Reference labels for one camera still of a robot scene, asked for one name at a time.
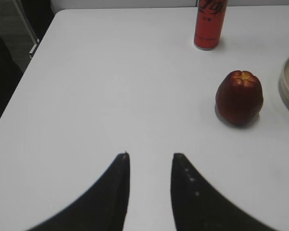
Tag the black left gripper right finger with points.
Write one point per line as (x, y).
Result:
(197, 206)

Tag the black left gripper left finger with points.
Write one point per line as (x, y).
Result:
(103, 207)

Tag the dark red apple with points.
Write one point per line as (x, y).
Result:
(239, 97)

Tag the red soda can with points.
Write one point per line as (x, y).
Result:
(210, 18)

